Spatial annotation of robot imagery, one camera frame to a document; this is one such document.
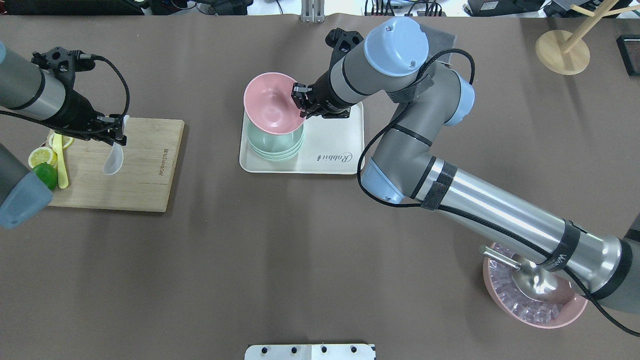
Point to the large pink bowl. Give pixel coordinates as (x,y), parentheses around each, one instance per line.
(570,312)

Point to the white serving tray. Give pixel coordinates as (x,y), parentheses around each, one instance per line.
(331,146)

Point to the bamboo cutting board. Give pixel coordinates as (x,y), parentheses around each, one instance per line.
(144,181)

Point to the green bowl stack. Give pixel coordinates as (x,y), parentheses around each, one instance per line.
(275,147)

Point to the lemon slice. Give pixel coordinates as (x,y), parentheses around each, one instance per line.
(66,141)
(42,155)

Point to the small pink bowl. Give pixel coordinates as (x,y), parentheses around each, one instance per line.
(269,105)

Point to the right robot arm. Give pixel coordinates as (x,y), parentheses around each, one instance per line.
(395,57)

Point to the white camera mast base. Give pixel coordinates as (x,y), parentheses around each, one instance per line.
(319,351)

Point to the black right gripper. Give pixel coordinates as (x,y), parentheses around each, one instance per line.
(330,94)

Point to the white ceramic spoon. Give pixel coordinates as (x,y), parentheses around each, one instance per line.
(115,160)

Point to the metal ice scoop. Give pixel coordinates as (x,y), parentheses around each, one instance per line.
(531,279)

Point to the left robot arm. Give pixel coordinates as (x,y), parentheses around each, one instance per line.
(40,92)

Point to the green lime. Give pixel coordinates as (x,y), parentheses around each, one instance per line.
(48,175)

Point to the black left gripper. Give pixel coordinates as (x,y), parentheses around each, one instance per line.
(76,111)

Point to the aluminium frame post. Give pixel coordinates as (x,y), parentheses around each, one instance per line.
(312,11)

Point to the wooden mug tree stand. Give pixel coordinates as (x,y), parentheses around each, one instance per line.
(565,52)

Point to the clear ice cubes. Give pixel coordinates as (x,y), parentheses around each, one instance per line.
(514,301)

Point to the grey folded cloth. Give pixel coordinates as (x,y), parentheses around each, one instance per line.
(439,40)

